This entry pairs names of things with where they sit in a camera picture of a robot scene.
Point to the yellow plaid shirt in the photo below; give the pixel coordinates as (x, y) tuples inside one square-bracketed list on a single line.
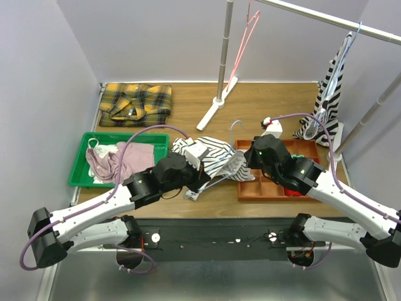
[(134, 105)]

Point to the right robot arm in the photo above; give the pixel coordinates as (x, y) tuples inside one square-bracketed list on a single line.
[(374, 228)]

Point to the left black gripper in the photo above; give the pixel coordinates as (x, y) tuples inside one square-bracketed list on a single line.
[(200, 179)]

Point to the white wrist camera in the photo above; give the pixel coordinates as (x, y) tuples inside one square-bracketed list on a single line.
[(195, 152), (272, 127)]

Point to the blue hanger holding top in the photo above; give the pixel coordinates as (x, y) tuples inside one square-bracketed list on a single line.
[(328, 92)]

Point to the wide striped hung tank top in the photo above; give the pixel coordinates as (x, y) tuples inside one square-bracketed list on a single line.
[(309, 129)]

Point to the white black striped tank top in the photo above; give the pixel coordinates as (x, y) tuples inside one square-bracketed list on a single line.
[(221, 160)]

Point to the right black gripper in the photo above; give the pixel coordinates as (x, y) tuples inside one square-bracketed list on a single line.
[(249, 154)]

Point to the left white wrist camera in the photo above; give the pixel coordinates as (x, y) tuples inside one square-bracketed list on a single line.
[(195, 152)]

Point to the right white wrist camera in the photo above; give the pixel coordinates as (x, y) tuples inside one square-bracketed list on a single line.
[(272, 127)]

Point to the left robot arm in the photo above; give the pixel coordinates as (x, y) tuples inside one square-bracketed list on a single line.
[(53, 235)]

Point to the pink wire hanger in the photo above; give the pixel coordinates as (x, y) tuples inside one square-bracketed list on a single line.
[(251, 22)]

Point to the metal clothes rack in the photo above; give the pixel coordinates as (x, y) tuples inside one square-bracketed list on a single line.
[(223, 91)]

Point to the red cloth left compartment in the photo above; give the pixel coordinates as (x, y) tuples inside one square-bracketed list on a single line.
[(292, 193)]

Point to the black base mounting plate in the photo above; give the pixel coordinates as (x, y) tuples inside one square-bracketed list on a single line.
[(210, 239)]

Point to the blue wire hanger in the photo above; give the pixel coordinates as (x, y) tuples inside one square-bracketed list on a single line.
[(192, 195)]

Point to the mauve pink garment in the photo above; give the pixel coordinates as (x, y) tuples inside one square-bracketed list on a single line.
[(137, 157)]

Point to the brown wooden compartment box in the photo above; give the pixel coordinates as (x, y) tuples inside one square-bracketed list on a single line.
[(262, 190)]

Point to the green plastic tray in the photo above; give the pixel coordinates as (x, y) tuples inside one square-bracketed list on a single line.
[(80, 176)]

